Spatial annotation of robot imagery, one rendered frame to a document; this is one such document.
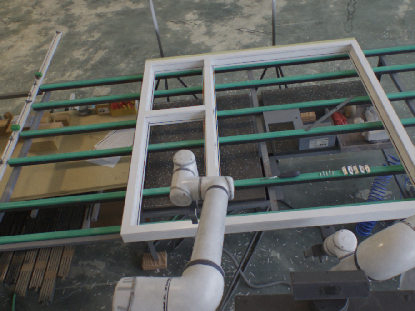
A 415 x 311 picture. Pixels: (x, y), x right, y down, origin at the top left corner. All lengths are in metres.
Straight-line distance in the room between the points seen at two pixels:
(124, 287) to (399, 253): 0.71
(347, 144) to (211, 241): 1.72
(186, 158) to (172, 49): 3.45
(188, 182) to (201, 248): 0.40
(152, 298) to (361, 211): 1.21
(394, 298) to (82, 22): 5.57
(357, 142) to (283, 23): 2.75
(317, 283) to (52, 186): 2.26
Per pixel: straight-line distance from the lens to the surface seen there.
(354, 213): 2.07
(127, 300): 1.14
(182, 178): 1.61
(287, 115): 2.63
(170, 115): 2.62
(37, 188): 2.88
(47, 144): 3.06
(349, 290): 0.81
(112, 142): 2.97
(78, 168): 2.88
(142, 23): 5.69
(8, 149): 2.88
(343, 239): 1.79
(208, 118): 2.51
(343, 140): 2.87
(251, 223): 2.01
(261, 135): 2.48
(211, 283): 1.14
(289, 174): 2.24
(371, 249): 1.25
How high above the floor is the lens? 2.57
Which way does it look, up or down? 43 degrees down
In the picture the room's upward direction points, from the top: 8 degrees counter-clockwise
